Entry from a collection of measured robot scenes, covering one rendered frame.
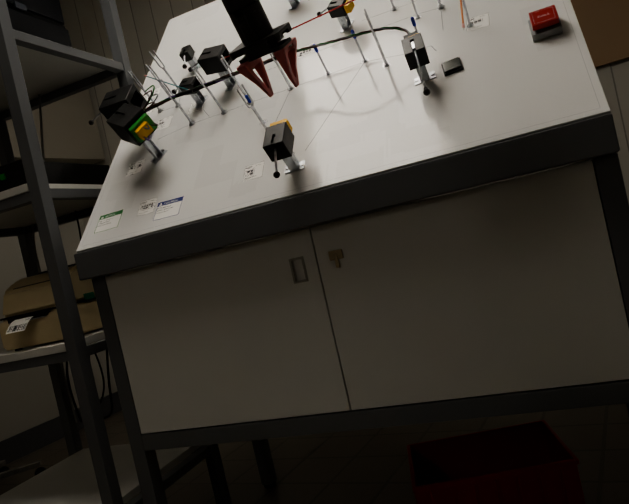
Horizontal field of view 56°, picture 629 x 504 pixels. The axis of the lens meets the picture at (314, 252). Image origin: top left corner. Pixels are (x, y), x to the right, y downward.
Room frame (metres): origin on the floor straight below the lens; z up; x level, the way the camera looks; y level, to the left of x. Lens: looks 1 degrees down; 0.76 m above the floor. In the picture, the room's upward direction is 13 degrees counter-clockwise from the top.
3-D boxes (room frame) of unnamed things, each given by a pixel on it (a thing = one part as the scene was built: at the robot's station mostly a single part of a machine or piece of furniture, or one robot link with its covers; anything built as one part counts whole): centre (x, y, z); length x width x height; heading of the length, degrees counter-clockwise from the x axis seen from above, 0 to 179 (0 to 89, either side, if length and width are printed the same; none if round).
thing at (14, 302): (1.68, 0.71, 0.76); 0.30 x 0.21 x 0.20; 162
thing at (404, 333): (1.15, -0.26, 0.60); 0.55 x 0.03 x 0.39; 69
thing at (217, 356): (1.36, 0.25, 0.60); 0.55 x 0.02 x 0.39; 69
